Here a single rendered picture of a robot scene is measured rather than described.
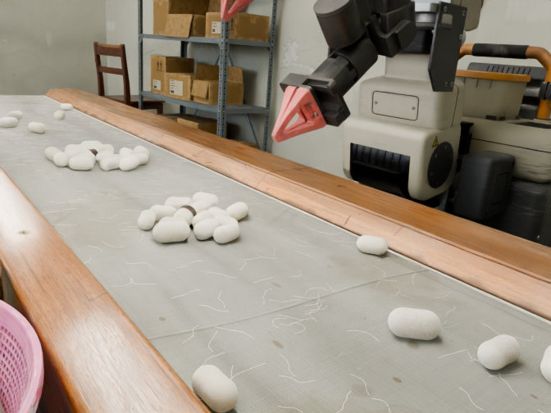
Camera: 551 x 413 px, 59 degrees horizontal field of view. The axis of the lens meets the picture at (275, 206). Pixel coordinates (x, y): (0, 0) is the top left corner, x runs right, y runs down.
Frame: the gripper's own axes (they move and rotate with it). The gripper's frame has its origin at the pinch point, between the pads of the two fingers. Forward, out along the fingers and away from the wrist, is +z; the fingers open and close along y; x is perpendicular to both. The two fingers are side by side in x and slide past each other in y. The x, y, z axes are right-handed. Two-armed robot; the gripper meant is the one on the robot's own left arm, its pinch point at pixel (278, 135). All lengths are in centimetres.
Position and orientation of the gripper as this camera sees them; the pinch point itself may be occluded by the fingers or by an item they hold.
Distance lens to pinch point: 70.4
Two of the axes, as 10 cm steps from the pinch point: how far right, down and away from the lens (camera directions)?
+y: 6.0, 3.0, -7.4
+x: 4.5, 6.4, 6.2
